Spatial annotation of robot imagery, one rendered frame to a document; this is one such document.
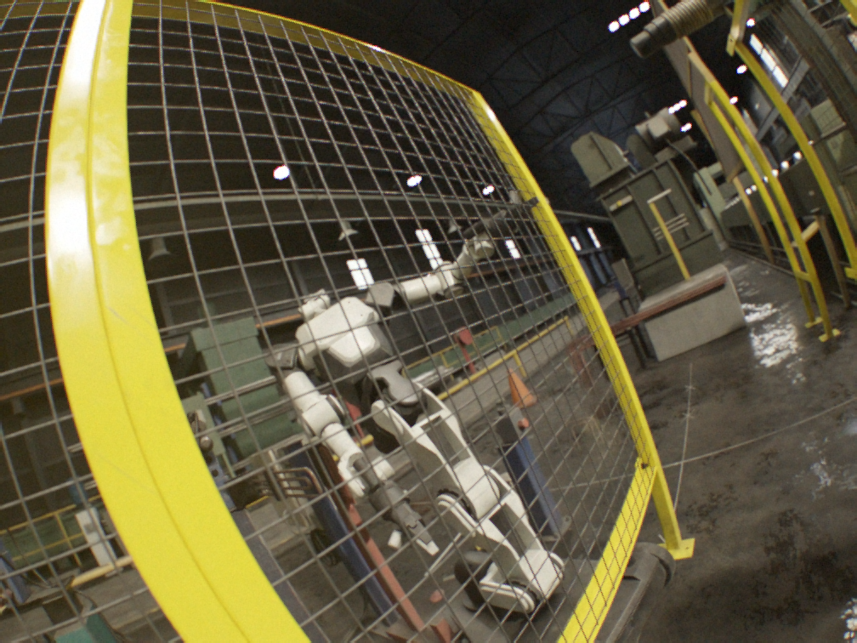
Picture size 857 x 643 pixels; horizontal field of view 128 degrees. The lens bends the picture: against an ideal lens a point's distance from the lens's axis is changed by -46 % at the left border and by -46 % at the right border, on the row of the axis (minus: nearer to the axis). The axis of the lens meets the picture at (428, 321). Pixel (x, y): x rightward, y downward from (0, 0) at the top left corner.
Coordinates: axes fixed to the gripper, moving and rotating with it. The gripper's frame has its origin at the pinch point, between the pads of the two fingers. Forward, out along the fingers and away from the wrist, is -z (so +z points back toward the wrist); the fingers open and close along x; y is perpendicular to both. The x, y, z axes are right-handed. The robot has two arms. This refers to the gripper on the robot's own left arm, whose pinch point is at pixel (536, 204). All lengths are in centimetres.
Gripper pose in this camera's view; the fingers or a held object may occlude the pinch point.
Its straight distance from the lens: 126.6
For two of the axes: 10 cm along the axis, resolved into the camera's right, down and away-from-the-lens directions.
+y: -4.2, -9.0, 0.9
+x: -6.2, 2.1, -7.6
